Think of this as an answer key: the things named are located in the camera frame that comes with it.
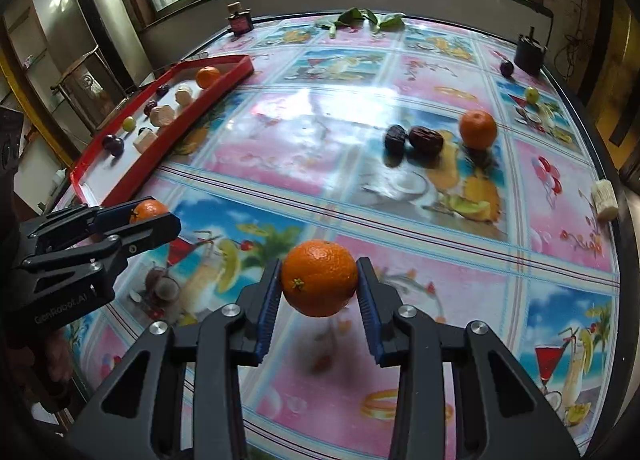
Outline dark red bottle with cork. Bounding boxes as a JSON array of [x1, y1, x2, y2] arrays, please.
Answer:
[[226, 1, 254, 36]]

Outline black cable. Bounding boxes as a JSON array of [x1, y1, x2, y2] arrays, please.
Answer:
[[554, 15, 592, 87]]

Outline tall silver appliance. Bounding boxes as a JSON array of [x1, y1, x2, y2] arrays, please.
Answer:
[[69, 0, 138, 91]]

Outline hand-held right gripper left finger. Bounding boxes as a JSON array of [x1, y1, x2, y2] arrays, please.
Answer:
[[67, 257, 282, 460]]

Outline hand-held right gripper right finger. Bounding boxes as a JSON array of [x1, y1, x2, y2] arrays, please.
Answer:
[[355, 256, 581, 460]]

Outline fruit printed plastic tablecloth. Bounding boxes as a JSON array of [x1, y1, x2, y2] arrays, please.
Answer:
[[50, 15, 627, 460]]

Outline wooden chair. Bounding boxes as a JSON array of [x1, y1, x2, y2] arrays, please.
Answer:
[[51, 44, 137, 131]]

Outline person's left hand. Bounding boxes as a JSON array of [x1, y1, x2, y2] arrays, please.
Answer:
[[34, 329, 74, 412]]

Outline black round holder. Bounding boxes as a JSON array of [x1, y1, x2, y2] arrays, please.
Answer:
[[514, 26, 547, 76]]

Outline red rimmed white tray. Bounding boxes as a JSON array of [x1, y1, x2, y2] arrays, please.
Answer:
[[69, 54, 255, 208]]

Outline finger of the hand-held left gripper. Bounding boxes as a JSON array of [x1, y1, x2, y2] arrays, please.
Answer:
[[14, 211, 183, 292], [17, 199, 151, 255]]

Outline orange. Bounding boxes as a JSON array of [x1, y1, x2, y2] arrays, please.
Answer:
[[281, 239, 359, 318], [196, 66, 222, 90], [459, 110, 498, 151], [130, 199, 171, 225]]

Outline green vegetable leaf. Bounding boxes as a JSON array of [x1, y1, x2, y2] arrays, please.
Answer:
[[317, 6, 379, 32], [372, 12, 407, 34]]

